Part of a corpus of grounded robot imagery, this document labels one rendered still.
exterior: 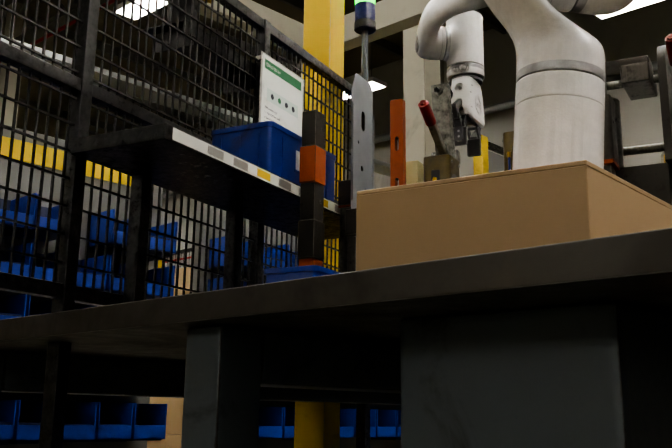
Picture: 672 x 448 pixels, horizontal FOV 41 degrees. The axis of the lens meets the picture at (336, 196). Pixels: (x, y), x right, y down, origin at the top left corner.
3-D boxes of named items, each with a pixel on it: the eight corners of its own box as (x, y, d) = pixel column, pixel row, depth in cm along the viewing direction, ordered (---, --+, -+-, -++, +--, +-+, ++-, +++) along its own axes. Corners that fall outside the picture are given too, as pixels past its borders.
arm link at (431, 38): (439, -46, 179) (414, 67, 203) (516, -41, 181) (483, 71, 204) (434, -71, 185) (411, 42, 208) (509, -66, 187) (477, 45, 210)
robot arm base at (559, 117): (580, 191, 105) (583, 47, 110) (455, 208, 119) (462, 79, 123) (658, 224, 118) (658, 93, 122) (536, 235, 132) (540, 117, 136)
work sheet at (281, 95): (302, 186, 241) (304, 79, 248) (257, 165, 221) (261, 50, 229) (295, 187, 242) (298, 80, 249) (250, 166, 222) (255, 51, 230)
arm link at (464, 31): (447, 60, 198) (488, 62, 199) (446, 6, 201) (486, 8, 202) (439, 74, 206) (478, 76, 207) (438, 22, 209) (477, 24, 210)
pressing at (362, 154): (374, 218, 212) (374, 85, 221) (352, 208, 202) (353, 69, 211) (371, 218, 213) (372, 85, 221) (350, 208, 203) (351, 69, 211)
